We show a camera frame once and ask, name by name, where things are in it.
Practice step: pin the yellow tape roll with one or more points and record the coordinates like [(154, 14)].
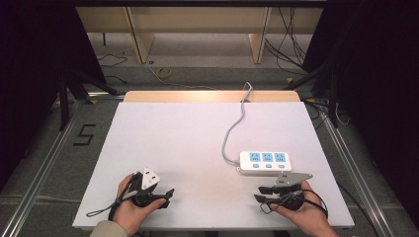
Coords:
[(163, 72)]

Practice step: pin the person's right hand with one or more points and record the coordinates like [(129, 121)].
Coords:
[(309, 219)]

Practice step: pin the black metal stand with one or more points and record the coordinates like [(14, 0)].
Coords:
[(331, 95), (70, 89)]

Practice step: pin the white power strip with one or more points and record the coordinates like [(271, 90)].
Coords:
[(265, 163)]

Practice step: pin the person's left hand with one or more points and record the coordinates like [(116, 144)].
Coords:
[(126, 212)]

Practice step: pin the white board mat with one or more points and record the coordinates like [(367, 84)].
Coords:
[(184, 148)]

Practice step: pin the aluminium floor rail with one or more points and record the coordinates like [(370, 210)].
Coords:
[(42, 171), (359, 177)]

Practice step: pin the dark curtain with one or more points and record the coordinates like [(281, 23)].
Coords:
[(36, 65), (378, 82)]

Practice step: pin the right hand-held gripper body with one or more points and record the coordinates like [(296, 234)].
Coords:
[(290, 179)]

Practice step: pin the light wooden desk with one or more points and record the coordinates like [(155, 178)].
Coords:
[(197, 23)]

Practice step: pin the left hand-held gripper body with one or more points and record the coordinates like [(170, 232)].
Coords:
[(150, 179)]

